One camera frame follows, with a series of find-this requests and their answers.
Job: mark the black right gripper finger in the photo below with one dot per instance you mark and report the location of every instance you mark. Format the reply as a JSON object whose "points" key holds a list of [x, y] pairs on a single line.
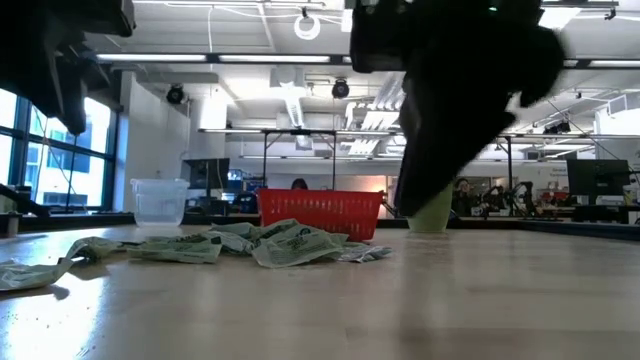
{"points": [[440, 150]]}

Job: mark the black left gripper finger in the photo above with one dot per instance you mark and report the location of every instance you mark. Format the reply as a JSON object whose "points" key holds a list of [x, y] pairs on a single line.
{"points": [[74, 100]]}

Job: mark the black background robot arm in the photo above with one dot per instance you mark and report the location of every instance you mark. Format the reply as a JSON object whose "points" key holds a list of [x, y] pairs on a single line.
{"points": [[492, 197]]}

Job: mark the person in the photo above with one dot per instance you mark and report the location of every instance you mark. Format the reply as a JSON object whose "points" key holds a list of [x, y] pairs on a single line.
{"points": [[462, 192], [299, 184]]}

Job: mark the large glass window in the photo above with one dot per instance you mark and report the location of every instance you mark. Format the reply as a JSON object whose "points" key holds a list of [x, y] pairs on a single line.
{"points": [[95, 165]]}

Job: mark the green plastic cup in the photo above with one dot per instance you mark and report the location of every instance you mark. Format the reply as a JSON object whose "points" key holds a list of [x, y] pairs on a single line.
{"points": [[432, 220]]}

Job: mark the long ceiling light strip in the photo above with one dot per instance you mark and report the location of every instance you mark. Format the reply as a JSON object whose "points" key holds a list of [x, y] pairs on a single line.
{"points": [[615, 63], [150, 57], [275, 58]]}

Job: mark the black round ceiling lamp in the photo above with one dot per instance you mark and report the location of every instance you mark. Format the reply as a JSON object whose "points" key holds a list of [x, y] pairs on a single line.
{"points": [[340, 89], [175, 94]]}

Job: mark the red plastic slotted basket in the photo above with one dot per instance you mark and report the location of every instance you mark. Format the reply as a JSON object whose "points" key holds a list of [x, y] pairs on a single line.
{"points": [[320, 207]]}

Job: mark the clear plastic cup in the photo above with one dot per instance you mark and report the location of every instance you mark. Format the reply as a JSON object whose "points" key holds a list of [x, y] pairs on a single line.
{"points": [[160, 202]]}

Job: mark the black computer monitor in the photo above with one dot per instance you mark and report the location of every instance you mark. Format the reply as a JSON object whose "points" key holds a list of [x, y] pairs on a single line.
{"points": [[597, 177], [205, 172]]}

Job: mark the black metal frame stand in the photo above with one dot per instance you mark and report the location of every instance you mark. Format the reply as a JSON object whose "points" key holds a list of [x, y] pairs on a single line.
{"points": [[510, 165], [300, 132]]}

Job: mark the black ceiling-hung camera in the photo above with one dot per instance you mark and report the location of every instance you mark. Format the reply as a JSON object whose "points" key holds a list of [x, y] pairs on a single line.
{"points": [[557, 128]]}

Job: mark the black aluminium table frame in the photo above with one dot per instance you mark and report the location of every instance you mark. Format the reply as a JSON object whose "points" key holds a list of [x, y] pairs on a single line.
{"points": [[575, 229]]}

